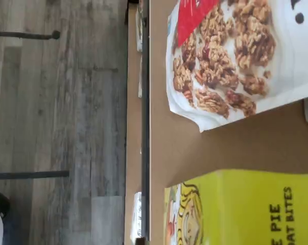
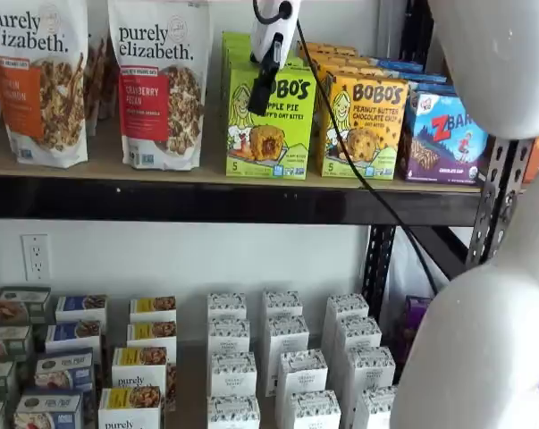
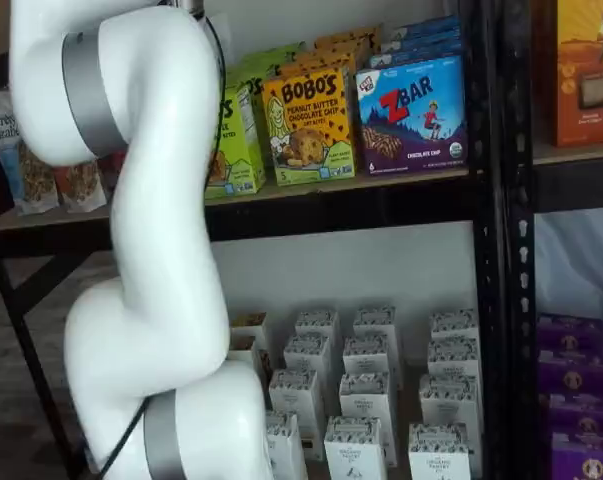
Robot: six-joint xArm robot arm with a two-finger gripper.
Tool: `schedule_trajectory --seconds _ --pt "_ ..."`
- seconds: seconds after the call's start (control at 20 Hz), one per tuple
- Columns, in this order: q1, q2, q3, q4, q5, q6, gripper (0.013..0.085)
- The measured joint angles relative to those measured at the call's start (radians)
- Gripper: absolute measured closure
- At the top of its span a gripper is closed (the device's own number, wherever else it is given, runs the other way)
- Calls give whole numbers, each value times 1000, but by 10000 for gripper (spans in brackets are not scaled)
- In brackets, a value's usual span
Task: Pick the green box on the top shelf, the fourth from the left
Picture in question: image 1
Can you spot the white floral print box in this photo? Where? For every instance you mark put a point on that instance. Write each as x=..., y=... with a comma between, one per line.
x=138, y=217

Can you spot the blue oatmeal box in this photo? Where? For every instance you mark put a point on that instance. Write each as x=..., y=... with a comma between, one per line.
x=140, y=76

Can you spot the brown lower shelf board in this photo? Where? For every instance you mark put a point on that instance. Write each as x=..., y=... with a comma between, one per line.
x=133, y=127

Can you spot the brown upper shelf board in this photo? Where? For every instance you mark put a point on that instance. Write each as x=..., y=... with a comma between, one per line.
x=181, y=153

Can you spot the white granola bag red label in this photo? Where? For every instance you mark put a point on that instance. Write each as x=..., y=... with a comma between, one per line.
x=233, y=51

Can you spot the yellow cartoon girl box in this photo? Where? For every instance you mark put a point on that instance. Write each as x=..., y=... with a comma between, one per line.
x=233, y=211

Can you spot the black metal shelf frame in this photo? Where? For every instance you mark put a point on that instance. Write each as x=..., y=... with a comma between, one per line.
x=145, y=127

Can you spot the green oatmeal box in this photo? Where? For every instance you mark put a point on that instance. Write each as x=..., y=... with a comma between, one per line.
x=139, y=30

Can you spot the thin black rod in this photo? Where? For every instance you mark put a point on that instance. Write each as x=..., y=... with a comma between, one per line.
x=28, y=174
x=23, y=35

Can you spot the brown shelf board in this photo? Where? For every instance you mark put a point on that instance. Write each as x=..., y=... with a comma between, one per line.
x=181, y=153
x=133, y=127

